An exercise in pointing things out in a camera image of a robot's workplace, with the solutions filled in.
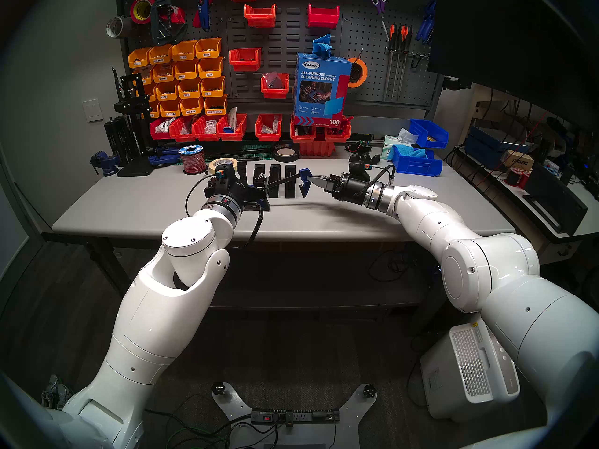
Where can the white light switch plate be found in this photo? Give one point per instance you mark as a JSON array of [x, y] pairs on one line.
[[92, 110]]

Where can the orange plastic parts bin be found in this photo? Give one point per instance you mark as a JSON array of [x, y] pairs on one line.
[[184, 56], [213, 92], [150, 96], [208, 53], [164, 77], [211, 73], [139, 62], [170, 113], [186, 75], [192, 111], [167, 96], [160, 59], [146, 76], [154, 113], [215, 110], [189, 93]]

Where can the black monitor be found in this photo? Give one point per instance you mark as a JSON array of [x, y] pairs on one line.
[[514, 41]]

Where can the white air purifier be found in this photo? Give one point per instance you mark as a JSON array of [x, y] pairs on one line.
[[468, 373]]

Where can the black metal stand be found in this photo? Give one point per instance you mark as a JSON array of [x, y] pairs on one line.
[[131, 106]]

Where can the grey sneaker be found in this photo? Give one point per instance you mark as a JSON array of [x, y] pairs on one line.
[[54, 392]]

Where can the black tape roll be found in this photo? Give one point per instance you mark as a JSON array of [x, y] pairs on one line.
[[285, 159]]

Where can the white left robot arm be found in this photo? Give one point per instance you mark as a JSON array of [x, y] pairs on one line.
[[154, 322]]

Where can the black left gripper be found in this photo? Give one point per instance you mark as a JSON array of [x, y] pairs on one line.
[[234, 191]]

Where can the grey duct tape roll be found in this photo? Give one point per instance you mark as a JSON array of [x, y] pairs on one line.
[[126, 25]]

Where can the dark green C-clamp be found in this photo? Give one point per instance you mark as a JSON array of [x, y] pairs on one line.
[[164, 29]]

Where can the dark grey pegboard panel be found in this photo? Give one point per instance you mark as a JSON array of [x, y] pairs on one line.
[[290, 46]]

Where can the orange tape roll on pegboard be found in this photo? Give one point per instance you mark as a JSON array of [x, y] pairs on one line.
[[357, 72]]

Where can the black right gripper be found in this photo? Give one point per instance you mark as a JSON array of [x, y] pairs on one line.
[[348, 188]]

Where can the blue bench vise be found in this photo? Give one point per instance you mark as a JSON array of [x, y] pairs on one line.
[[105, 163]]

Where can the black power strip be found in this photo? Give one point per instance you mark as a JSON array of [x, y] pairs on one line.
[[299, 416]]

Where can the blue plastic storage bin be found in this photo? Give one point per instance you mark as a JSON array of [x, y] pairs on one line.
[[423, 132], [416, 167]]

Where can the beige masking tape roll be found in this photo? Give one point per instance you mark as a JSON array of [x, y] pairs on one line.
[[211, 164]]

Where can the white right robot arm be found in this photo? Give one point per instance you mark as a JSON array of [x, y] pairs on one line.
[[491, 275]]

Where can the blue rag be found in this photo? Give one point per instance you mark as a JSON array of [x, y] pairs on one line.
[[414, 152]]

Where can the blue crate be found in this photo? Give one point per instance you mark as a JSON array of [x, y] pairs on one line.
[[484, 146]]

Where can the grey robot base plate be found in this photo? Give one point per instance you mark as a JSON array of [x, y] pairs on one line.
[[346, 429]]

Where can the cardboard box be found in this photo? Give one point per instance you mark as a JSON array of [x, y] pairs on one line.
[[518, 160]]

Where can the black levelling knob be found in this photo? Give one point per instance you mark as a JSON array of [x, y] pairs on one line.
[[218, 388], [369, 390]]

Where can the blue microfiber cloth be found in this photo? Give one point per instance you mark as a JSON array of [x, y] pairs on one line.
[[323, 46]]

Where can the green cutting mat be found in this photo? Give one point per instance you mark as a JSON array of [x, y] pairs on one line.
[[257, 148]]

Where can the white side desk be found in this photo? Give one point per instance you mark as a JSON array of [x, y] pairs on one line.
[[580, 223]]

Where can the blue cleaning cloths box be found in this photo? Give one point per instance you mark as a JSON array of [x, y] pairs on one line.
[[323, 106]]

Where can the blue black quick clamp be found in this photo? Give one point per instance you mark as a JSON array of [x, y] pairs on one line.
[[164, 159]]

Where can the clear plastic parts bag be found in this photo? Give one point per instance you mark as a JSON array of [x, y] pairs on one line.
[[164, 126], [271, 81], [210, 126]]

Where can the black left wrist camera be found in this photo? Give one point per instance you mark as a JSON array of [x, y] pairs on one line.
[[227, 174]]

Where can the orange black screwdriver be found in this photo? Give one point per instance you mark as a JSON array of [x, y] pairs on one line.
[[392, 36], [402, 37], [409, 36]]

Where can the blue bar clamp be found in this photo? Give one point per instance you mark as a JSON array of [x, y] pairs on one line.
[[303, 186]]

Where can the red tape roll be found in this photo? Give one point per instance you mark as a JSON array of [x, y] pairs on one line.
[[133, 10]]

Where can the black laptop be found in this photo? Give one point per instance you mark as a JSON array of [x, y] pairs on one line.
[[557, 200]]

